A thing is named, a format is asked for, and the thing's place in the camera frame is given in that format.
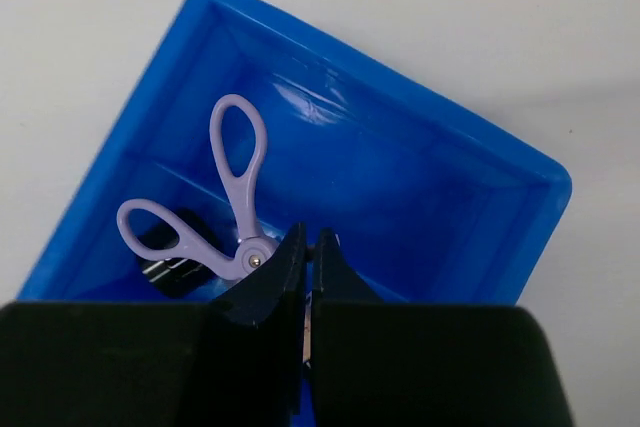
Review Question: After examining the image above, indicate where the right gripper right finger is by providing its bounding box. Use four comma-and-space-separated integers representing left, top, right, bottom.
311, 228, 388, 426

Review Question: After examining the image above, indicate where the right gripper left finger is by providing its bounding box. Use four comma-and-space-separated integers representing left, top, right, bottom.
208, 223, 306, 417

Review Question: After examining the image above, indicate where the false eyelash packet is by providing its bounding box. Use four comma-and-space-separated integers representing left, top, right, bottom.
302, 292, 313, 378

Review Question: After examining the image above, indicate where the small black round jar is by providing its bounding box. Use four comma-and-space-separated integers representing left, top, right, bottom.
137, 208, 221, 299

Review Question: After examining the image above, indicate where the blue divided plastic bin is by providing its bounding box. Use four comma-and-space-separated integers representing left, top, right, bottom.
19, 0, 572, 304

